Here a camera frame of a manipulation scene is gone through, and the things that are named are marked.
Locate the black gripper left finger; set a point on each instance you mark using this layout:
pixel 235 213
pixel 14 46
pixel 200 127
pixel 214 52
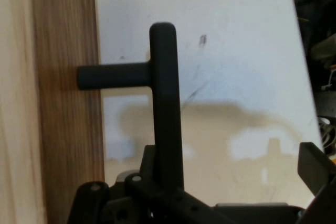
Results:
pixel 162 208

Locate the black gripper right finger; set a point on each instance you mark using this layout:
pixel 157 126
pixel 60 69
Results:
pixel 315 171

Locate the wooden drawer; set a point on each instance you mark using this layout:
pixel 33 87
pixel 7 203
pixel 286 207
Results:
pixel 65 37

